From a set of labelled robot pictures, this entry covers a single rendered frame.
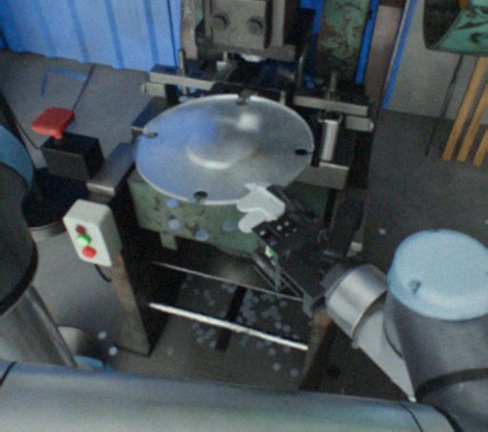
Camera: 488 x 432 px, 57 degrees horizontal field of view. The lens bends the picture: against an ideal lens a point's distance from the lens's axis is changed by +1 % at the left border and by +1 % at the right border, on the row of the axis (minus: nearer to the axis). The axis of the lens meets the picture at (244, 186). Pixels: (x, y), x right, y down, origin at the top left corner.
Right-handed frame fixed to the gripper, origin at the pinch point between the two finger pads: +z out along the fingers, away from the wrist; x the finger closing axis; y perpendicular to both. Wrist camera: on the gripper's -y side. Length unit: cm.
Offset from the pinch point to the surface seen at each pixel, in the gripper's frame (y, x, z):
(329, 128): -21.0, 1.8, 6.7
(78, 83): -21, 65, 188
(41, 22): -18, 40, 216
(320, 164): -20.0, 9.7, 7.1
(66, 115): 14.8, 0.9, 40.2
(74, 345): 33, 74, 47
